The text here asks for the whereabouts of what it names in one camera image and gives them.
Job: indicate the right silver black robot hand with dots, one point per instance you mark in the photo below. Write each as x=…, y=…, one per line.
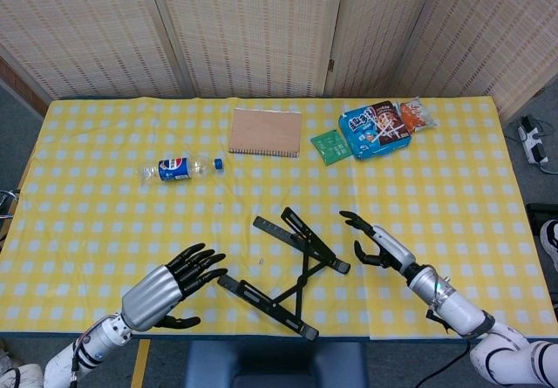
x=394, y=248

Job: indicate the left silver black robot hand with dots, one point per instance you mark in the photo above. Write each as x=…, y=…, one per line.
x=148, y=296

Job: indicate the black folding laptop stand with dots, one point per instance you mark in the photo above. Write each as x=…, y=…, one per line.
x=261, y=301

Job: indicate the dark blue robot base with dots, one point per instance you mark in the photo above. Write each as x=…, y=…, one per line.
x=270, y=362

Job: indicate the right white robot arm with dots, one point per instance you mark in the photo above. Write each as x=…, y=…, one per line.
x=462, y=314

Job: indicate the yellow white checkered tablecloth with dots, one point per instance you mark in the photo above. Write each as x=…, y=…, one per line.
x=436, y=209

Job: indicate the yellow floor tape strip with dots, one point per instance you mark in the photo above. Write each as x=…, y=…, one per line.
x=140, y=364

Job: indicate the blue brown cookie package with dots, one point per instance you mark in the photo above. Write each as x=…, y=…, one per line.
x=370, y=133

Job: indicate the green flat packet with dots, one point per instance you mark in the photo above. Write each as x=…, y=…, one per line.
x=331, y=146

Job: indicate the clear Pepsi plastic bottle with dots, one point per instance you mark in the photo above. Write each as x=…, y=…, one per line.
x=174, y=170

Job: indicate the orange snack bag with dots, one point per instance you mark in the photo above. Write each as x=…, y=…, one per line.
x=416, y=115

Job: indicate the white shoe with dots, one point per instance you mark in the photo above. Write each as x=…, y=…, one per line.
x=5, y=355

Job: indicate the black white sneaker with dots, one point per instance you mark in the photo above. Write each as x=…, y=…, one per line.
x=550, y=244

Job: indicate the brown spiral notebook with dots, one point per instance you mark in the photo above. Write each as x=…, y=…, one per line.
x=266, y=133

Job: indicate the white power strip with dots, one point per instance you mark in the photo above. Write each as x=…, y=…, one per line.
x=532, y=141

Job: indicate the brass screen hinge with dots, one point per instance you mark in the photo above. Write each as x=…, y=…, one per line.
x=331, y=65

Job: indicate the woven folding screen panel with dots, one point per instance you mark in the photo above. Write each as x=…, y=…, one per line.
x=375, y=26
x=492, y=35
x=248, y=26
x=87, y=26

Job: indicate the metal tube frame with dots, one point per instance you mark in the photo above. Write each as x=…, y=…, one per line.
x=8, y=194

